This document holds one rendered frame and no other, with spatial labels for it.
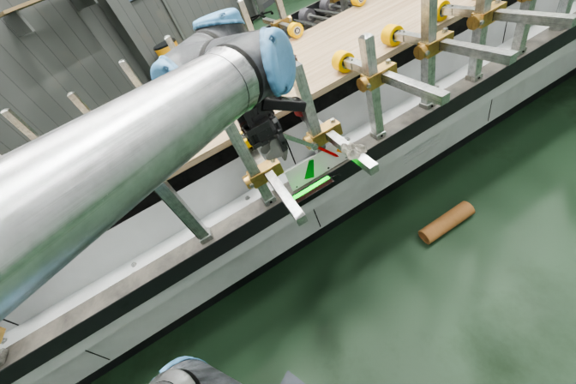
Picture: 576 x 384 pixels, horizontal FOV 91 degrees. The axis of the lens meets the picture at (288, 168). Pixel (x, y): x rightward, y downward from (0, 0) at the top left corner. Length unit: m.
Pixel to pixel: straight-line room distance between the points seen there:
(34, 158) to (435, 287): 1.51
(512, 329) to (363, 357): 0.60
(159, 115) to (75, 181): 0.08
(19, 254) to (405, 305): 1.44
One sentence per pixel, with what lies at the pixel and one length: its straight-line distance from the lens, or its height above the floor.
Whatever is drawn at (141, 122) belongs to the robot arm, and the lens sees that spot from 0.27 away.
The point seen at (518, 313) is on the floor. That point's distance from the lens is 1.59.
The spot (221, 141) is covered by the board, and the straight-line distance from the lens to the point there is 1.10.
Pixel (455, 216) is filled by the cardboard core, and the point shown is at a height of 0.08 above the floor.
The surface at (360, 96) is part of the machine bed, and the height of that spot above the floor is 0.77.
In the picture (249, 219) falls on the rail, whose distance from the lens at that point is 1.04.
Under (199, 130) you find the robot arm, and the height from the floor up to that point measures 1.31.
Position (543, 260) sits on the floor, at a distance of 1.74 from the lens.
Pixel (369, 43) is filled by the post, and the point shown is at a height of 1.08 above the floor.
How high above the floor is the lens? 1.43
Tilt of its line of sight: 40 degrees down
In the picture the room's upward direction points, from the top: 23 degrees counter-clockwise
